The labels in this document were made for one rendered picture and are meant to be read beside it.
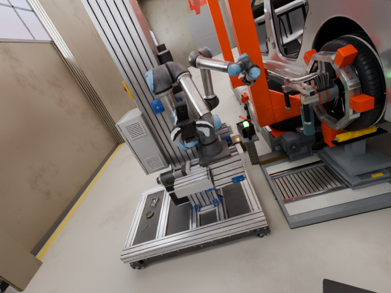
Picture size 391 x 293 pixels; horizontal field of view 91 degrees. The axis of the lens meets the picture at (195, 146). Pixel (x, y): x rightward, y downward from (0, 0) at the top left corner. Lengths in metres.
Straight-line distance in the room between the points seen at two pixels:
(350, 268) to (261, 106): 1.39
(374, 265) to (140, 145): 1.67
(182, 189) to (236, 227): 0.56
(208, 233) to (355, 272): 0.94
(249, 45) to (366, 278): 1.80
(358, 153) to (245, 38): 1.34
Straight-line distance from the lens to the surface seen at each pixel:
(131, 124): 1.42
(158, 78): 1.13
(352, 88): 1.49
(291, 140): 2.06
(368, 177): 2.02
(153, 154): 1.50
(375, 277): 1.70
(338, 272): 1.67
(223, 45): 3.83
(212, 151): 1.29
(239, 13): 1.91
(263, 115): 2.08
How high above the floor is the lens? 1.48
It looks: 26 degrees down
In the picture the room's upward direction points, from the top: 24 degrees counter-clockwise
